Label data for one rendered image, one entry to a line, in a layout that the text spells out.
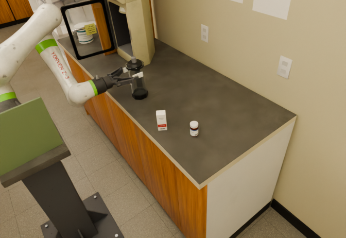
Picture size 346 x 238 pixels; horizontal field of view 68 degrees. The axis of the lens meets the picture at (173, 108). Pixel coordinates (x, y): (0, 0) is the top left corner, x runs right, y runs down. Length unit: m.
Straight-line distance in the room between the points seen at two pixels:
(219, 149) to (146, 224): 1.07
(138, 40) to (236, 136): 0.96
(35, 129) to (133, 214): 1.14
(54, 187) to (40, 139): 0.35
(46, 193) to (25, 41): 0.82
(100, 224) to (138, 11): 1.57
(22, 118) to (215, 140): 0.90
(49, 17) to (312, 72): 1.33
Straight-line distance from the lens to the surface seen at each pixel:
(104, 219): 2.23
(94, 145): 2.78
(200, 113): 1.48
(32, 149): 1.45
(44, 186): 1.63
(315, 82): 1.45
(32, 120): 1.36
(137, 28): 1.85
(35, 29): 1.44
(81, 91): 1.42
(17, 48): 1.34
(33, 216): 2.51
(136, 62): 1.53
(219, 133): 1.36
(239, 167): 1.35
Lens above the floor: 1.89
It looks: 39 degrees down
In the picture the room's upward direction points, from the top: 5 degrees counter-clockwise
